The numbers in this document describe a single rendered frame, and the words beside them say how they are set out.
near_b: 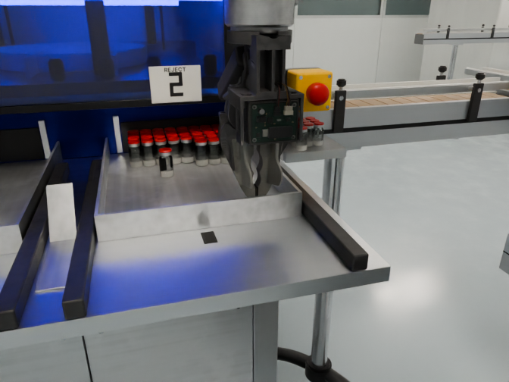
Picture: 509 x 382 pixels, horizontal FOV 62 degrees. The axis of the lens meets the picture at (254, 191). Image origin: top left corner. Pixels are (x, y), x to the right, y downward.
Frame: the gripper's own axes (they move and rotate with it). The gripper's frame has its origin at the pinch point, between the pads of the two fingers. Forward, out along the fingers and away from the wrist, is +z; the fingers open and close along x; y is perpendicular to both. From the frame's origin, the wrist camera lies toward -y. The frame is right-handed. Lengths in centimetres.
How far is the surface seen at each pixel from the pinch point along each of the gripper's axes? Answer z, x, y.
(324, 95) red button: -7.8, 18.7, -20.6
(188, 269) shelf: 3.6, -10.4, 10.6
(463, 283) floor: 92, 120, -79
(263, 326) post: 44, 9, -24
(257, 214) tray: 2.6, -0.2, 1.9
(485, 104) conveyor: -1, 68, -35
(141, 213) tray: 0.4, -14.6, 1.9
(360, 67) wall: 50, 283, -484
